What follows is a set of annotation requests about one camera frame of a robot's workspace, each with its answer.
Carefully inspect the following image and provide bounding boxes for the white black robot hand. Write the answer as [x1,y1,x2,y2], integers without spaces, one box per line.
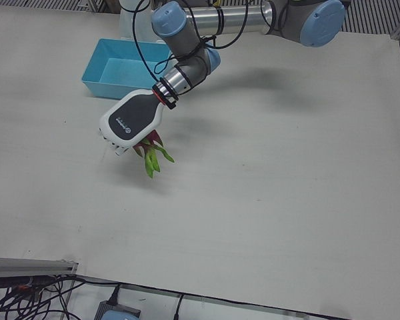
[98,89,165,157]

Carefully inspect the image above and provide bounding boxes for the pink green dragon fruit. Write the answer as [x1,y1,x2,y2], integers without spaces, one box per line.
[132,129,176,180]

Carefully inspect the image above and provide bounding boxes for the light blue plastic tray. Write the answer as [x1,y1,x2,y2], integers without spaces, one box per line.
[81,38,173,101]

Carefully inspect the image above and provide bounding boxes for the large grey teach pendant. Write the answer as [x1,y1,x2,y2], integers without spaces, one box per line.
[93,299,142,320]

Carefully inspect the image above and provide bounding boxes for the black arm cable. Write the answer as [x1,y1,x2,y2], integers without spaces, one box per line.
[130,0,251,84]

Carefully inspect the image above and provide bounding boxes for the aluminium rail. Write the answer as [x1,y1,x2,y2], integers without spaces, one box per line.
[0,256,79,278]

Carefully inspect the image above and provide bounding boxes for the black cable along table edge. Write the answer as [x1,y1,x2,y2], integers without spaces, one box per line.
[75,278,324,316]

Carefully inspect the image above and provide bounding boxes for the tangled black cables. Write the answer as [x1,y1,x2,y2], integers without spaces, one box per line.
[0,275,87,320]

